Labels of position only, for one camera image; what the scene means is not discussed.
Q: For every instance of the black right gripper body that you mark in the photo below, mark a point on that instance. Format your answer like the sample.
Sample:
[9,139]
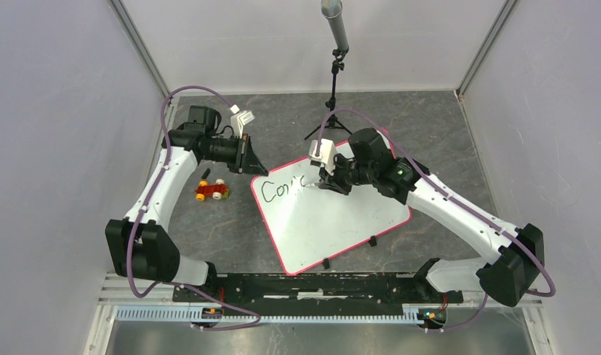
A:
[357,173]

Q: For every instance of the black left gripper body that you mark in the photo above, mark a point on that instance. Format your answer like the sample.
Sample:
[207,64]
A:
[229,151]

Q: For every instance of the black marker cap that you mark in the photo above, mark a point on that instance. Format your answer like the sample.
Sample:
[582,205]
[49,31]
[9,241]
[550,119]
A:
[205,174]

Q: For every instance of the pink framed whiteboard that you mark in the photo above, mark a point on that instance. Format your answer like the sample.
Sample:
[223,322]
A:
[307,225]

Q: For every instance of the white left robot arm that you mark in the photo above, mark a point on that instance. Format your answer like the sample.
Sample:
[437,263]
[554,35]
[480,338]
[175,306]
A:
[139,244]

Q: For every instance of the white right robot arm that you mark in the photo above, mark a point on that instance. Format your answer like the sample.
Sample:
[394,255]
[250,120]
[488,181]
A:
[510,257]

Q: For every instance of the red yellow toy car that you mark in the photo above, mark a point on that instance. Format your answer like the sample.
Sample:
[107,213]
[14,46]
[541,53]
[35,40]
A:
[217,190]

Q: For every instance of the black tripod stand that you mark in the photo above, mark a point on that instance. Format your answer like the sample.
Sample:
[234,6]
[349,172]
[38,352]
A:
[338,65]

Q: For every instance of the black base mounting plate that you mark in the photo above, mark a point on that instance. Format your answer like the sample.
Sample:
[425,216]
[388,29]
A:
[327,294]

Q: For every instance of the silver microphone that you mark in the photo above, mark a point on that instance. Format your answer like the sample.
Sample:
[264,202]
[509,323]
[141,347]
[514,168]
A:
[332,11]

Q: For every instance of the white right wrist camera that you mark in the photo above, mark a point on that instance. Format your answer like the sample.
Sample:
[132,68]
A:
[322,154]

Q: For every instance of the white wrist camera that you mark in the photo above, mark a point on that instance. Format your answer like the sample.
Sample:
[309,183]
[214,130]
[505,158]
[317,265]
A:
[239,119]
[322,154]

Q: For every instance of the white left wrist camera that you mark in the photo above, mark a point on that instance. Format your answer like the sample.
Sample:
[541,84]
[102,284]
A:
[239,119]

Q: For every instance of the white toothed cable rail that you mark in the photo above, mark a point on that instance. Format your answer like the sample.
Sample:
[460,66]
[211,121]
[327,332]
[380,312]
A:
[210,313]

